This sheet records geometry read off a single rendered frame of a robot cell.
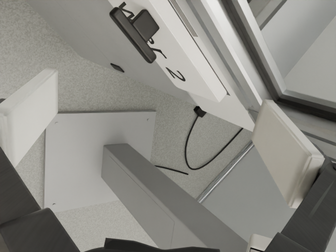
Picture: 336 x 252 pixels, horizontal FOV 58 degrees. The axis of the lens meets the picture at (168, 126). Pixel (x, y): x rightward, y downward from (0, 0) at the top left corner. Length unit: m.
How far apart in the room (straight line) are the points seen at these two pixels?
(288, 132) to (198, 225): 0.75
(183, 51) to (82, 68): 0.96
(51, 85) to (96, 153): 1.20
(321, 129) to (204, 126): 1.38
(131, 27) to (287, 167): 0.24
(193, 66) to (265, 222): 1.39
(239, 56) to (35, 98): 0.23
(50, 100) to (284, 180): 0.14
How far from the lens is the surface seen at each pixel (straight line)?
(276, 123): 0.18
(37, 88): 0.17
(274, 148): 0.18
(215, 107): 0.51
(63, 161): 1.36
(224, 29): 0.32
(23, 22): 1.24
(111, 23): 0.57
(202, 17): 0.32
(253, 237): 0.59
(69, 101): 1.31
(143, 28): 0.35
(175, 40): 0.36
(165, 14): 0.35
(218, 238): 0.88
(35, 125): 0.17
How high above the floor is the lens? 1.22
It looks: 52 degrees down
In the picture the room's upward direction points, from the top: 120 degrees clockwise
